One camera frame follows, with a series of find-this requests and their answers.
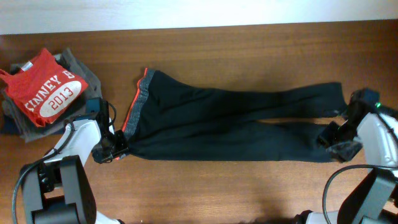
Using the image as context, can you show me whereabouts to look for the black leggings with red waistband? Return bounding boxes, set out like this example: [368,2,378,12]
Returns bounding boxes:
[123,69,346,162]

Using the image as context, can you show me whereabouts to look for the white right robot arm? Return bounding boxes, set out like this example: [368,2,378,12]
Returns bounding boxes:
[294,100,397,224]

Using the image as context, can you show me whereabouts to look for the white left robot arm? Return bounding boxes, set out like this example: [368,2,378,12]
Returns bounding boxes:
[12,119,122,224]

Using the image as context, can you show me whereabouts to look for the red printed t-shirt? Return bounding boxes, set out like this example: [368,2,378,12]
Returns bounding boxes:
[1,49,88,128]

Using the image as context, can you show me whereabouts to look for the gray folded garment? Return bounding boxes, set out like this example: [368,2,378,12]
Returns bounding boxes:
[1,48,102,142]

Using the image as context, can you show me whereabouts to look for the dark blue folded garment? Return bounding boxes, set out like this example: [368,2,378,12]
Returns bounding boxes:
[0,96,103,135]

